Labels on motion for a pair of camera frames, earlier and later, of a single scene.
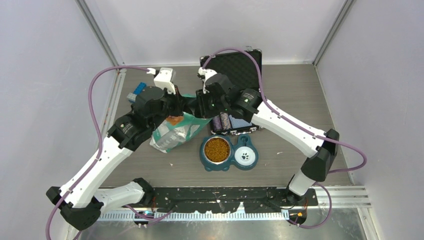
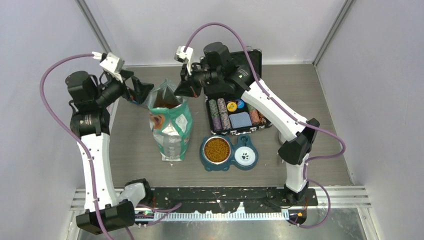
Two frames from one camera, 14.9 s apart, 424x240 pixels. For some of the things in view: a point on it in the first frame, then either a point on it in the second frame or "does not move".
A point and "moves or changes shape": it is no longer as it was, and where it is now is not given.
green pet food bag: x=177 y=130 moves or changes shape
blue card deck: x=236 y=123 does not move
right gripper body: x=208 y=107 → x=206 y=77
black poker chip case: x=245 y=68 does not move
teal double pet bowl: x=218 y=152 does not move
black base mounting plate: x=230 y=200 does not move
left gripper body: x=171 y=105 → x=112 y=89
